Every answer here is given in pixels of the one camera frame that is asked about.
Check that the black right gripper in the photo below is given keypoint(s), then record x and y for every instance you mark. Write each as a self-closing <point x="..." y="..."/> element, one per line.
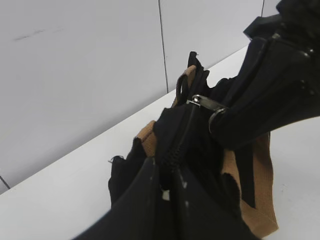
<point x="297" y="22"/>

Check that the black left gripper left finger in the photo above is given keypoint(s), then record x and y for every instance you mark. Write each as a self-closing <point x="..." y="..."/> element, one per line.
<point x="139" y="214"/>

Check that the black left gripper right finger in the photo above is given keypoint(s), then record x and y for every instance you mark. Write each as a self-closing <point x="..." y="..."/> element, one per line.
<point x="199" y="217"/>

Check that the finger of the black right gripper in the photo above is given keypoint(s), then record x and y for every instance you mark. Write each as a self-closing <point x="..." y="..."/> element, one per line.
<point x="309" y="106"/>
<point x="264" y="95"/>

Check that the black bag with tan handles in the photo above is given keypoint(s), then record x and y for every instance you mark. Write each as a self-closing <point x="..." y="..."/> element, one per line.
<point x="240" y="181"/>

